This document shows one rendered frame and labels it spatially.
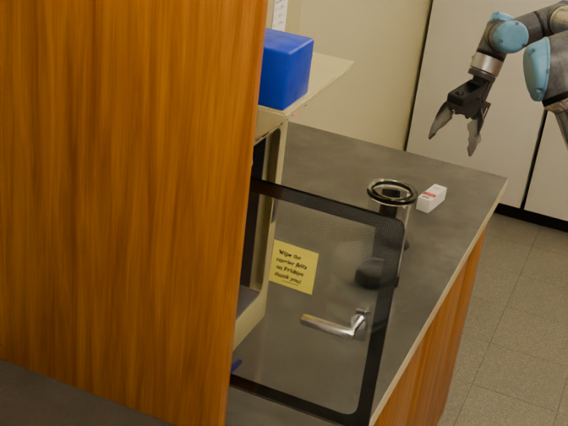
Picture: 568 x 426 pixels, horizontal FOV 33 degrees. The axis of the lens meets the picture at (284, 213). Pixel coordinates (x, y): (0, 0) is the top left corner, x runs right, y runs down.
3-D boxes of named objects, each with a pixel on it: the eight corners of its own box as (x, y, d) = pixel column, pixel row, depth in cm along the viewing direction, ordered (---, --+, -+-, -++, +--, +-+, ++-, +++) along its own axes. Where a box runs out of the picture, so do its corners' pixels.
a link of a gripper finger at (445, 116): (435, 141, 253) (462, 118, 250) (428, 139, 248) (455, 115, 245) (428, 132, 254) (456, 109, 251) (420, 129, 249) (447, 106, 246)
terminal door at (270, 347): (204, 374, 170) (223, 168, 152) (368, 433, 160) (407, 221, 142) (203, 376, 169) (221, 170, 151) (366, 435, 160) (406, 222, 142)
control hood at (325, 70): (210, 156, 150) (215, 96, 146) (291, 100, 178) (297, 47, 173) (278, 176, 147) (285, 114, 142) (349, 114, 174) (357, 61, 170)
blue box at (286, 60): (222, 96, 146) (227, 39, 142) (250, 79, 155) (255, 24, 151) (282, 111, 143) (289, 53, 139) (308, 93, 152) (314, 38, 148)
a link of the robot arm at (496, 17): (497, 8, 237) (488, 9, 245) (479, 51, 239) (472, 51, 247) (526, 21, 238) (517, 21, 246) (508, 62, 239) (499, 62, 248)
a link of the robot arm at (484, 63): (498, 59, 239) (469, 48, 242) (491, 76, 239) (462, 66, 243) (507, 64, 245) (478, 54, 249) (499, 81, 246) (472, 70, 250)
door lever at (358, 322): (309, 312, 155) (312, 298, 154) (365, 330, 152) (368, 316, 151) (297, 328, 150) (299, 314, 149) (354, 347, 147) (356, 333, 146)
